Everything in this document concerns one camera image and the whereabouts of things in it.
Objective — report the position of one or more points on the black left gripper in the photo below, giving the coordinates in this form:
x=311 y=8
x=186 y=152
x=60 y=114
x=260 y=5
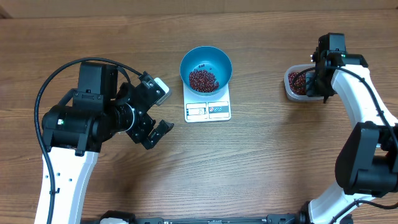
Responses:
x=146 y=124

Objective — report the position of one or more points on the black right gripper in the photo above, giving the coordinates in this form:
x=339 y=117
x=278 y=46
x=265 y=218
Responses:
x=311 y=91

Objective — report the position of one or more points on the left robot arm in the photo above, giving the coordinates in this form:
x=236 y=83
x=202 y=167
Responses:
x=73 y=138

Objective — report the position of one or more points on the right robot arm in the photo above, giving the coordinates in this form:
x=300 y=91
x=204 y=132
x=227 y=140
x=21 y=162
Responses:
x=366 y=167

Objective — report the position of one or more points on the white digital kitchen scale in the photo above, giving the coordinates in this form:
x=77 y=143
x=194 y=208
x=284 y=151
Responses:
x=206 y=108

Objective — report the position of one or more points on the red beans in bowl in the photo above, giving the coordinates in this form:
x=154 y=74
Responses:
x=201 y=79

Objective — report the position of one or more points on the blue metal bowl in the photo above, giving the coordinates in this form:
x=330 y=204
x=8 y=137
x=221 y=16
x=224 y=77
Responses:
x=212 y=58

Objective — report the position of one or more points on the red beans pile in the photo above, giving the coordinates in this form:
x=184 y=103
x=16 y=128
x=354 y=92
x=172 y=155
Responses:
x=299 y=86

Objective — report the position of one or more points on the clear plastic container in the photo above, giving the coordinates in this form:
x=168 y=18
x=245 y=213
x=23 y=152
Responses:
x=289 y=92

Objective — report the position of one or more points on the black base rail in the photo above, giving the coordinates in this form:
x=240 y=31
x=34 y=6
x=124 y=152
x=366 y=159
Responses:
x=112 y=216

